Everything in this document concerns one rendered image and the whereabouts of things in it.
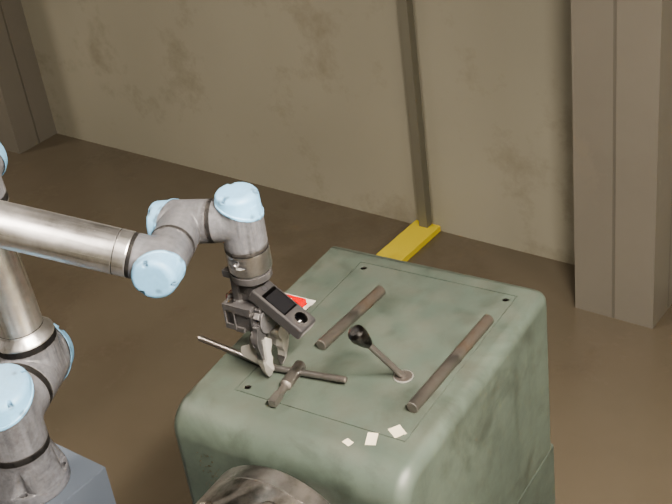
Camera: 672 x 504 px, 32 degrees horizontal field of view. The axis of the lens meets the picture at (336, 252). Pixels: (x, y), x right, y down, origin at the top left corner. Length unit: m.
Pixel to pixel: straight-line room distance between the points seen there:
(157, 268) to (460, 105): 2.85
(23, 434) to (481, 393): 0.81
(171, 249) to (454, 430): 0.56
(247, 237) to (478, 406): 0.50
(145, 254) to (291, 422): 0.40
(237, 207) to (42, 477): 0.64
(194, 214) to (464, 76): 2.66
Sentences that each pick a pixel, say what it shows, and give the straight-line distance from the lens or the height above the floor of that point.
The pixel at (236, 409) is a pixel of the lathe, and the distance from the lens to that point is 2.04.
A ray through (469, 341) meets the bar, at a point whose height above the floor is 1.28.
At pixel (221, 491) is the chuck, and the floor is 1.22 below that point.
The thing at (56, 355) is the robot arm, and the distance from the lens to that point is 2.21.
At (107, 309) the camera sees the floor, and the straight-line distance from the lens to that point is 4.75.
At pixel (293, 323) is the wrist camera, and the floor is 1.40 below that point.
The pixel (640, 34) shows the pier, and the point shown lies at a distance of 3.76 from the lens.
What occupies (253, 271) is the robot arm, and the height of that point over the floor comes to 1.49.
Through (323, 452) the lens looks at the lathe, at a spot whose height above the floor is 1.25.
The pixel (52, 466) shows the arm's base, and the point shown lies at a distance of 2.20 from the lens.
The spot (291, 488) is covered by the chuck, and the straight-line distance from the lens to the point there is 1.90.
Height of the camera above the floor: 2.51
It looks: 31 degrees down
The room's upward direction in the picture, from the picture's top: 8 degrees counter-clockwise
